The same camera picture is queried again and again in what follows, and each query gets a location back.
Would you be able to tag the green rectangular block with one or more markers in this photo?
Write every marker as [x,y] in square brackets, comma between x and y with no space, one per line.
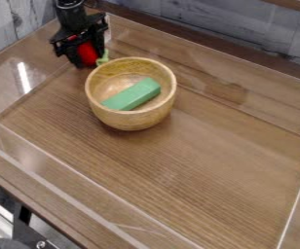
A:
[134,96]

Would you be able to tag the clear acrylic tray wall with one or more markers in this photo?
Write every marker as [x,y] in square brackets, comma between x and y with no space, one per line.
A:
[205,181]

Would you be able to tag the wooden bowl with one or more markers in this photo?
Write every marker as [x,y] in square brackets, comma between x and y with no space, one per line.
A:
[115,76]

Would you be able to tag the black table leg bracket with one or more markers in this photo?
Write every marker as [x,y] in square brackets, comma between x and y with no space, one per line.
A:
[34,232]

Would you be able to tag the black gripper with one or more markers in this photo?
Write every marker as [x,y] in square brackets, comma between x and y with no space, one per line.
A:
[87,26]

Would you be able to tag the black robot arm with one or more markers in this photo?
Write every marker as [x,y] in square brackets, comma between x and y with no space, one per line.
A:
[70,7]

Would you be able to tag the clear acrylic corner bracket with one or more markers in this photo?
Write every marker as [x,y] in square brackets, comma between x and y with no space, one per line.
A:
[107,31]

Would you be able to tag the red plush strawberry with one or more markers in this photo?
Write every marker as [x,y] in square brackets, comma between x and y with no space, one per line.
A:
[90,58]

